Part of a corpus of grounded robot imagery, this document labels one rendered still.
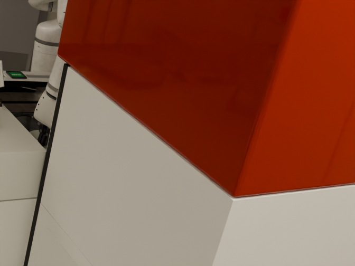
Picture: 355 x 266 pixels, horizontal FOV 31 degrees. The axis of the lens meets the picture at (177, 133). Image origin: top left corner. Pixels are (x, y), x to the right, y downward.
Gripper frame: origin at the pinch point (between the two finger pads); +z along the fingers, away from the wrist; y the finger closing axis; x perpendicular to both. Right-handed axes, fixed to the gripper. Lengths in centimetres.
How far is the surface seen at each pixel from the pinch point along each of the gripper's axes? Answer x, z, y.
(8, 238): 20.1, 21.6, -9.9
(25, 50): -248, 90, 164
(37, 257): 18.5, 22.6, -19.5
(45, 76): -38.6, 0.3, 26.9
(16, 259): 16.8, 28.8, -12.9
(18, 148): 19.6, -5.1, -3.9
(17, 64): -245, 102, 165
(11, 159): 22.9, -3.1, -4.7
